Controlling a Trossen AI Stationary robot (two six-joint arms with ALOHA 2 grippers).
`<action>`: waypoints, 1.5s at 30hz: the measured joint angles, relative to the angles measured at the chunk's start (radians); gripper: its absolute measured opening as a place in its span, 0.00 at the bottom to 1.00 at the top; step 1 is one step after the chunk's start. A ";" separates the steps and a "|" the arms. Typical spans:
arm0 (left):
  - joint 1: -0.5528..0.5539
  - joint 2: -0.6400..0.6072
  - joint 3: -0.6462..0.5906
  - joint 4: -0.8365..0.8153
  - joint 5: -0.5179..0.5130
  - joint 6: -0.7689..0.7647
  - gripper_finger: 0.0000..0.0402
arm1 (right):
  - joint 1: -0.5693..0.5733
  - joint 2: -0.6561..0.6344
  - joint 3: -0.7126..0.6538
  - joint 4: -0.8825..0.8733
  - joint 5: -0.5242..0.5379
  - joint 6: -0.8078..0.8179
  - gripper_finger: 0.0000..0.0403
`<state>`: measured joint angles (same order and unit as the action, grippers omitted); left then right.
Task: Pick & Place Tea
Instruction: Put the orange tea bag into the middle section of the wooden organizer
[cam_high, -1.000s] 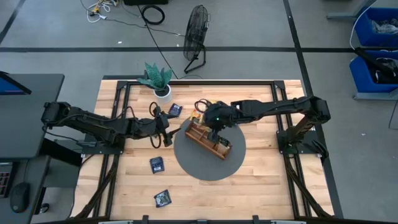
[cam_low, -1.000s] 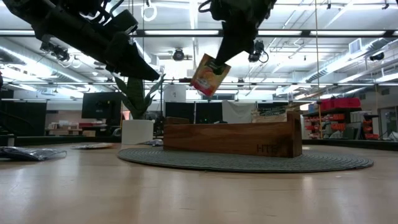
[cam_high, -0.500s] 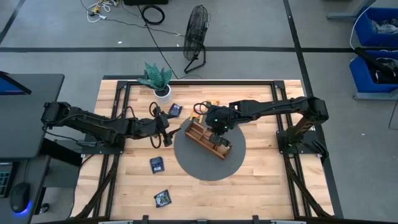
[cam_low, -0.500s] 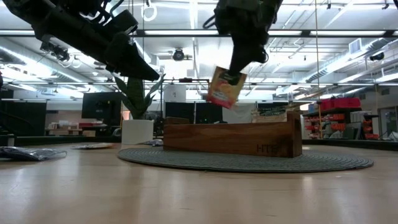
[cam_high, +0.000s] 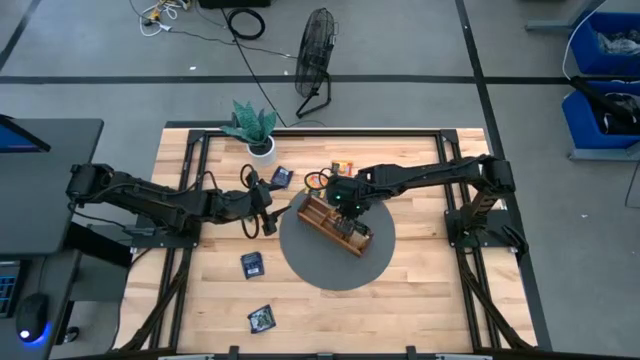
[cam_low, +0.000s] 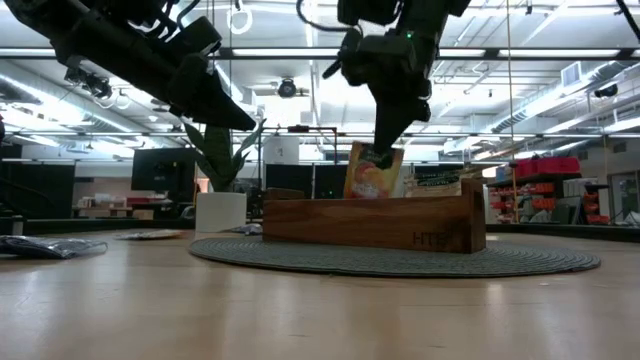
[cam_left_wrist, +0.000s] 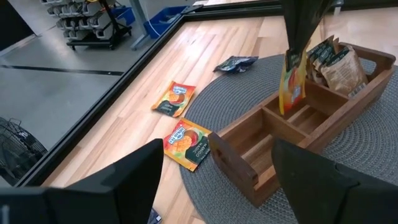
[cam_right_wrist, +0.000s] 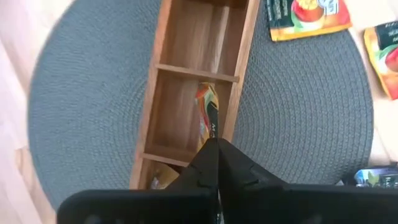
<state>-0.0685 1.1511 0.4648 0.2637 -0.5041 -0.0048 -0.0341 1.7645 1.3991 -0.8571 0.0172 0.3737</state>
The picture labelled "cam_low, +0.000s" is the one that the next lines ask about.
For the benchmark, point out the green artificial plant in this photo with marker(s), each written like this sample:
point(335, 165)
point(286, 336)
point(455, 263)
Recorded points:
point(219, 155)

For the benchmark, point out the black overhead camera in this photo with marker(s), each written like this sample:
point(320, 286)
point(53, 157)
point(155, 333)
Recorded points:
point(287, 88)

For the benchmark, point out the orange tea packet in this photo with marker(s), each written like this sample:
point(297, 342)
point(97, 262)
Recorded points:
point(150, 234)
point(370, 180)

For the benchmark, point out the black ceiling device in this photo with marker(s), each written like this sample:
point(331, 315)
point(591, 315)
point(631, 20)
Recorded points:
point(606, 91)

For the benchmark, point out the white box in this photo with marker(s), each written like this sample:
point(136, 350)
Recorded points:
point(280, 150)

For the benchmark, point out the black partition panel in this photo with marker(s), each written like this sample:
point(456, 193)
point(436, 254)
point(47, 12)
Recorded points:
point(327, 182)
point(290, 177)

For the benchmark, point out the table with boxes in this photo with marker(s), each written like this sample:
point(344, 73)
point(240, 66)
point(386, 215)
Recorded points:
point(115, 212)

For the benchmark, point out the shelf with red bins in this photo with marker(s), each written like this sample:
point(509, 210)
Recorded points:
point(545, 165)

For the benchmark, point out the round grey woven placemat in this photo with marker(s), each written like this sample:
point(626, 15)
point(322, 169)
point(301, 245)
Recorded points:
point(400, 262)

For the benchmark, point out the black flat screen monitor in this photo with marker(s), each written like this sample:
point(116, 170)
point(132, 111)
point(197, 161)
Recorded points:
point(160, 170)

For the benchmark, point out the white plant pot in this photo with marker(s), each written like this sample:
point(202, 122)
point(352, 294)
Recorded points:
point(220, 212)

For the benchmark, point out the dark low partition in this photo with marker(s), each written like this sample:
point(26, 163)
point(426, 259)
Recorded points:
point(35, 190)

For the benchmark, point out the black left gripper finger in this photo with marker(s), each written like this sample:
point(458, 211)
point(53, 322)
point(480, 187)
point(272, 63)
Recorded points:
point(210, 107)
point(235, 126)

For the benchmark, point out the wooden tea organizer box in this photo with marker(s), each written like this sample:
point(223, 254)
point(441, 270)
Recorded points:
point(350, 225)

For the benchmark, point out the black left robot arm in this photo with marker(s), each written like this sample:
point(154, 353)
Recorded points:
point(100, 45)

